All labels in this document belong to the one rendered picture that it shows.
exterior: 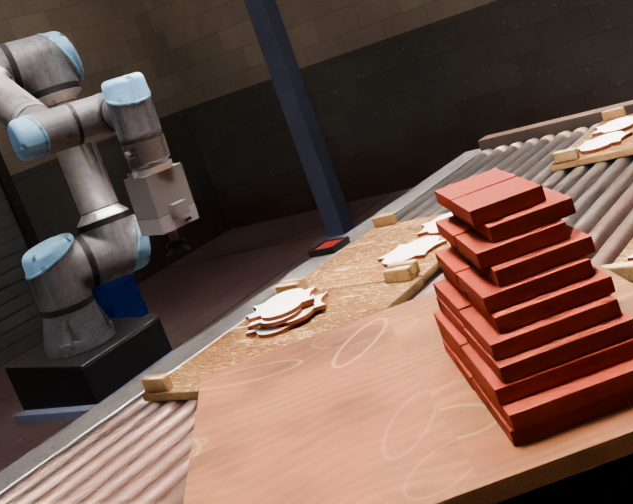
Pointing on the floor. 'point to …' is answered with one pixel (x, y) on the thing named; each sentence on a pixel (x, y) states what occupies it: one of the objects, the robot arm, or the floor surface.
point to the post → (300, 117)
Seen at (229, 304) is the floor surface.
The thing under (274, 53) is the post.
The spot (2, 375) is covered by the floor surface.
